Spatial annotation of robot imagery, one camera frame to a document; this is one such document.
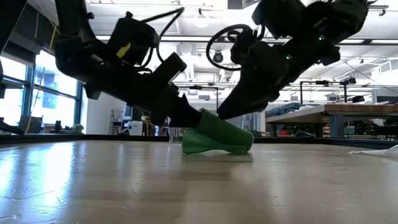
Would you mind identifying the blue cloth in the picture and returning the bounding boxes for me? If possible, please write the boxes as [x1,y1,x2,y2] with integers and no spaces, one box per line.
[267,102,304,118]

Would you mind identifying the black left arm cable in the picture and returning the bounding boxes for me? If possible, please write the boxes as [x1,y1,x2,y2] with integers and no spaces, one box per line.
[136,7,185,73]

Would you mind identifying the large window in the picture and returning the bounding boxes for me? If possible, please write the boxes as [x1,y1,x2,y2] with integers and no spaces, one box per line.
[0,51,84,134]

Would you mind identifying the black metal stand frame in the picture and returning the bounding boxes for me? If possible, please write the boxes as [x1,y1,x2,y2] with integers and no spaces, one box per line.
[186,85,219,110]

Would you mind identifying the black table frame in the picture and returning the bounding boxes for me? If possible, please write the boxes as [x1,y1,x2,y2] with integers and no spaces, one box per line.
[0,133,398,150]

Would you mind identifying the cardboard box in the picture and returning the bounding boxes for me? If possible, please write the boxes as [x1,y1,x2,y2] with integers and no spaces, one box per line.
[17,114,44,134]

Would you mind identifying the grass green elastic bandage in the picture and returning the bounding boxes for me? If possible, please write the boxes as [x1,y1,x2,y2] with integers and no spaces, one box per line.
[181,108,255,156]

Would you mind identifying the black pipe frame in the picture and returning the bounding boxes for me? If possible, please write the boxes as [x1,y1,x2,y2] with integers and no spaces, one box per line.
[299,79,349,104]

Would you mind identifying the yellow tag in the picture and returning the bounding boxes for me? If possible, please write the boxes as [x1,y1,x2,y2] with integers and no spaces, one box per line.
[116,42,132,59]

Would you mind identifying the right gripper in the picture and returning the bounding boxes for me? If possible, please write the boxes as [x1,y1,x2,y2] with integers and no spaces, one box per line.
[216,28,341,121]

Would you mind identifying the white box device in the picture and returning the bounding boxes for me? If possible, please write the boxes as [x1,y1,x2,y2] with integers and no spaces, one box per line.
[127,120,146,136]

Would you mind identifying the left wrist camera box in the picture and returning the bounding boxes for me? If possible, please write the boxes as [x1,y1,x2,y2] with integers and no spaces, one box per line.
[151,52,188,85]

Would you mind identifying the wooden workbench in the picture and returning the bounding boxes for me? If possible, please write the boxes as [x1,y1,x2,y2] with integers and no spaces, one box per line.
[266,103,398,138]

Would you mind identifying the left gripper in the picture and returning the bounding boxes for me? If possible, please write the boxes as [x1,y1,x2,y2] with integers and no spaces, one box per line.
[55,34,203,129]

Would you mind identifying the black looped right arm cable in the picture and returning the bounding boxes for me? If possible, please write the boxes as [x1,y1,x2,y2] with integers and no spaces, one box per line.
[206,24,266,72]

